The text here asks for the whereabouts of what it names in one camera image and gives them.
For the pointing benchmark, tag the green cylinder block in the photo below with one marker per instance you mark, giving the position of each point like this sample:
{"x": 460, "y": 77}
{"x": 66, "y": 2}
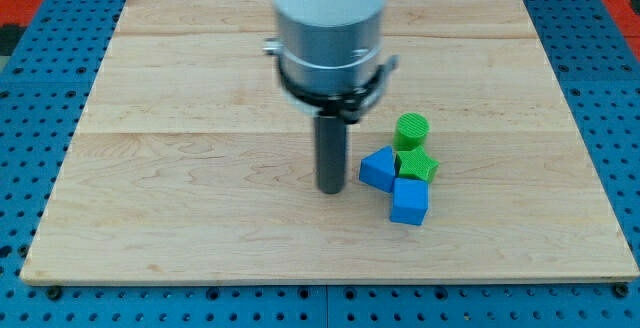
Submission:
{"x": 411, "y": 130}

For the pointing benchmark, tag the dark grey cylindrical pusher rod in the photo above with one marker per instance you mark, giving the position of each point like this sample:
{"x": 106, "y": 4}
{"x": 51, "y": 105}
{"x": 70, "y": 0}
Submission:
{"x": 330, "y": 141}

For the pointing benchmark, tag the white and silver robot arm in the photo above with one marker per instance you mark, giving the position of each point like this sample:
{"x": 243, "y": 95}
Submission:
{"x": 327, "y": 55}

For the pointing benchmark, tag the wooden board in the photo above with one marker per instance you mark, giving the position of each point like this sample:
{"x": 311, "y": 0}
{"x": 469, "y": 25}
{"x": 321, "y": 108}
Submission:
{"x": 189, "y": 167}

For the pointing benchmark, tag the green star block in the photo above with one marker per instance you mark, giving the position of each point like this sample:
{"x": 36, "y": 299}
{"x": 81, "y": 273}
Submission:
{"x": 416, "y": 164}

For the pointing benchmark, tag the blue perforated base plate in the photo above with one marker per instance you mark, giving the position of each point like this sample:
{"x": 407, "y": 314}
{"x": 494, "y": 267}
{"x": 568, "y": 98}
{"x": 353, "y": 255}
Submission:
{"x": 44, "y": 87}

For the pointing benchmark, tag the blue cube block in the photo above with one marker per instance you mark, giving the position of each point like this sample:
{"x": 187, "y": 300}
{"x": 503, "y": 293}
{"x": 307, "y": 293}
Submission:
{"x": 410, "y": 201}

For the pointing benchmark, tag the blue triangular prism block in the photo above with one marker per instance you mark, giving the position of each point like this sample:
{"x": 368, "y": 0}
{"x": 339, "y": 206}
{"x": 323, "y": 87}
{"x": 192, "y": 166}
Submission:
{"x": 378, "y": 169}

